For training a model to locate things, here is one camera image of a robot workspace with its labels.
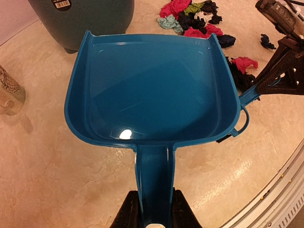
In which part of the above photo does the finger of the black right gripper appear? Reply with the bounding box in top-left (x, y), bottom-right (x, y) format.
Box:
top-left (256, 38), bottom-right (304, 95)

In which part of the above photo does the green paper scrap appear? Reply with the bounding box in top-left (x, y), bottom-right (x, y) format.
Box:
top-left (184, 2), bottom-right (204, 16)

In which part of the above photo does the small black paper scrap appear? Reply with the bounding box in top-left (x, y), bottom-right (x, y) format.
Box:
top-left (260, 34), bottom-right (276, 50)

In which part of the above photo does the navy paper scrap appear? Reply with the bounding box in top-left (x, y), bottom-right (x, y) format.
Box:
top-left (217, 34), bottom-right (236, 48)

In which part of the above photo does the blue plastic dustpan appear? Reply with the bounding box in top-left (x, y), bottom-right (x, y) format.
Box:
top-left (64, 31), bottom-right (241, 228)

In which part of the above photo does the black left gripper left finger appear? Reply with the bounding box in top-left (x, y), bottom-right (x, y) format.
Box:
top-left (110, 190), bottom-right (140, 228)

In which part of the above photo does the teal plastic waste bin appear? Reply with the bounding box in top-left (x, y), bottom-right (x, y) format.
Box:
top-left (29, 0), bottom-right (135, 53)

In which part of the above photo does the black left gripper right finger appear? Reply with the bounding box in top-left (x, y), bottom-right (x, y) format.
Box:
top-left (172, 189), bottom-right (202, 228)

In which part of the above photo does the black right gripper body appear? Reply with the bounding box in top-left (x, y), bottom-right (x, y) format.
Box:
top-left (255, 0), bottom-right (304, 42)

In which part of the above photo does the white ceramic mug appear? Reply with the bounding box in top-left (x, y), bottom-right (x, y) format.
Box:
top-left (0, 66), bottom-right (26, 116)

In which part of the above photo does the blue hand brush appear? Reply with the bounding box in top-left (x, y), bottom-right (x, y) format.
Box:
top-left (216, 76), bottom-right (283, 143)

